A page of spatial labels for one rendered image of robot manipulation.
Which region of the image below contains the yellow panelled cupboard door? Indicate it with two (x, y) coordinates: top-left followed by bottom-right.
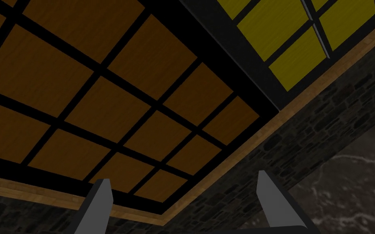
(216, 0), (375, 93)

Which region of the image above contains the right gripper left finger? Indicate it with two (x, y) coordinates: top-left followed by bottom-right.
(73, 178), (114, 234)

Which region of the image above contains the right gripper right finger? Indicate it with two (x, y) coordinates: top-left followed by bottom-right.
(256, 170), (308, 228)

